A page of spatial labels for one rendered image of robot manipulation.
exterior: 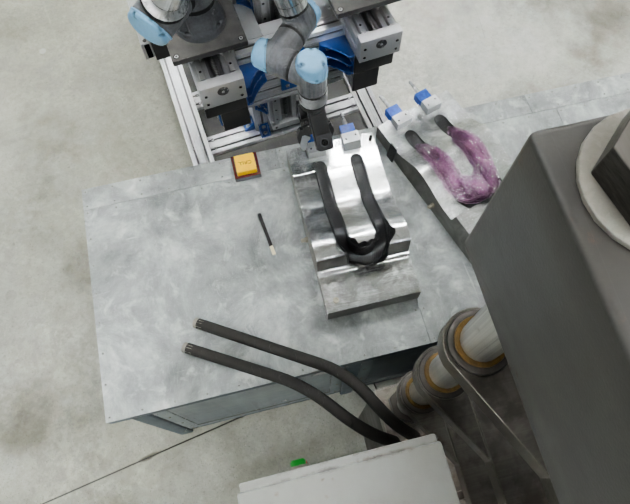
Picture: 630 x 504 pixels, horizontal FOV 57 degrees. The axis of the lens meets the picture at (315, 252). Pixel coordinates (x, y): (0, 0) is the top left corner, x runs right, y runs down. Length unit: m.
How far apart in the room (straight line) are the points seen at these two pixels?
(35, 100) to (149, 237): 1.61
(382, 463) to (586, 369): 0.49
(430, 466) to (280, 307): 0.84
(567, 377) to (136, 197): 1.52
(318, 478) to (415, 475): 0.14
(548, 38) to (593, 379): 2.99
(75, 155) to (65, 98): 0.34
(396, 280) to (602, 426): 1.18
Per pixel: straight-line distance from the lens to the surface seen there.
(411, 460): 0.88
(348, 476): 0.87
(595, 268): 0.39
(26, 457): 2.60
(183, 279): 1.67
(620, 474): 0.45
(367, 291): 1.56
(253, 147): 2.53
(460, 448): 1.33
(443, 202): 1.67
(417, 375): 1.08
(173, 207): 1.77
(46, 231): 2.83
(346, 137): 1.69
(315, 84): 1.43
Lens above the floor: 2.34
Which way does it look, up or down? 68 degrees down
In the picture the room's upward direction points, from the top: 2 degrees counter-clockwise
